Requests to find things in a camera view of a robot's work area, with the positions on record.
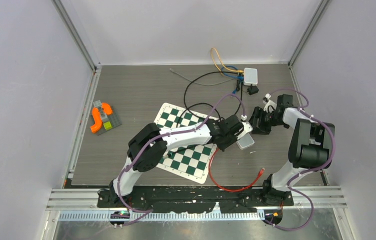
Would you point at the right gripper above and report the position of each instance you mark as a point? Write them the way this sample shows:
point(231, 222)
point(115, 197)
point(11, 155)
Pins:
point(261, 128)

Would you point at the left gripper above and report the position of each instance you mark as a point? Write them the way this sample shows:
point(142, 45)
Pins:
point(235, 137)

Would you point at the white switch box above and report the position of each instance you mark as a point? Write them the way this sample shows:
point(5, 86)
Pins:
point(250, 76)
point(245, 142)

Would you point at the black power adapter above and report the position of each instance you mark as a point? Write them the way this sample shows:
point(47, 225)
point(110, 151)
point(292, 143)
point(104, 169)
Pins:
point(251, 90)

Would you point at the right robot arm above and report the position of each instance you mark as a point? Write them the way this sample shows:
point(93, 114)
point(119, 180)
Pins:
point(309, 151)

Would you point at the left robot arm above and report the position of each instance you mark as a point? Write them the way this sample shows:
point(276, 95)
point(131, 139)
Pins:
point(147, 148)

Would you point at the orange toy on grey plate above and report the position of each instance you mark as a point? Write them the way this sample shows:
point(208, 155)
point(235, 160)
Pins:
point(105, 118)

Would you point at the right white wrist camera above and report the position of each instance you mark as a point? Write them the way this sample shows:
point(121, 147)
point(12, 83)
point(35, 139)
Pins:
point(270, 105)

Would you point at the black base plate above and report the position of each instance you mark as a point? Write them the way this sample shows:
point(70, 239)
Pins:
point(202, 199)

